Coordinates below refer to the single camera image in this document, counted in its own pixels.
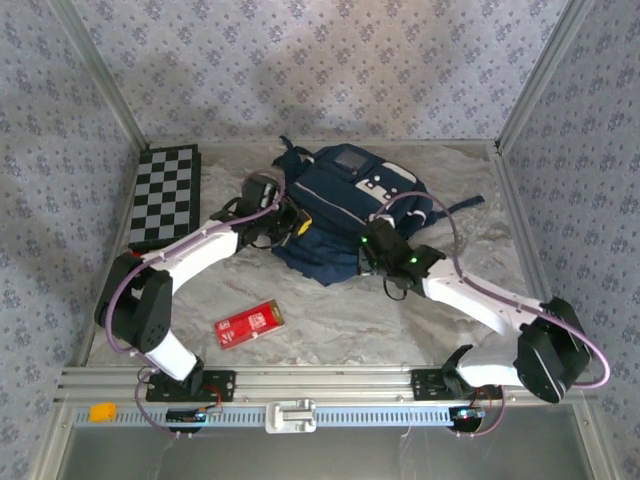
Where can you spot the navy blue backpack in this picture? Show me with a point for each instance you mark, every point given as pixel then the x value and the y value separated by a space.
pixel 340 200

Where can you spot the red box with gold end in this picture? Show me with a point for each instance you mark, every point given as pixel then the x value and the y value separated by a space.
pixel 250 324

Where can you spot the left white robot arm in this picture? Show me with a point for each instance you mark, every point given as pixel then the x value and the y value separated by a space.
pixel 200 250

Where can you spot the black and white chessboard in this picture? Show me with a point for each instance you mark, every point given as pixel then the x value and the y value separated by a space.
pixel 162 195

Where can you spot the silver metal latch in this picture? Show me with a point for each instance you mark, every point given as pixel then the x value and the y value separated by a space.
pixel 291 416

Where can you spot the yellow connector block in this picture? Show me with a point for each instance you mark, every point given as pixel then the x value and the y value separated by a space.
pixel 102 412

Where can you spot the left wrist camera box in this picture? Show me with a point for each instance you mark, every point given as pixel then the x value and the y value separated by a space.
pixel 272 195

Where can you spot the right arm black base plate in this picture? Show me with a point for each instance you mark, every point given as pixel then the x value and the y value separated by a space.
pixel 425 385

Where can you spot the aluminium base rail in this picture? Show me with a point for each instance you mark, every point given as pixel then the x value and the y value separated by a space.
pixel 320 380

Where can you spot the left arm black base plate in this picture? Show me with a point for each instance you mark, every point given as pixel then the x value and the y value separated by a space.
pixel 220 385

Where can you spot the aluminium frame post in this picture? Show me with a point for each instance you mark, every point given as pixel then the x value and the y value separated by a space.
pixel 540 75
pixel 102 75

